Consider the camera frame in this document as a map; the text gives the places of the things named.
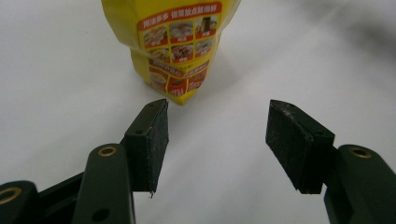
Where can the yellow seasoning packet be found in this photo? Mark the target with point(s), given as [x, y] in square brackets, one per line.
[186, 18]

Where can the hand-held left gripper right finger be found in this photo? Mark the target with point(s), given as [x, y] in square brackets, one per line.
[295, 146]

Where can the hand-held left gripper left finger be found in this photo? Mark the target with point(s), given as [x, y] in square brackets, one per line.
[146, 146]

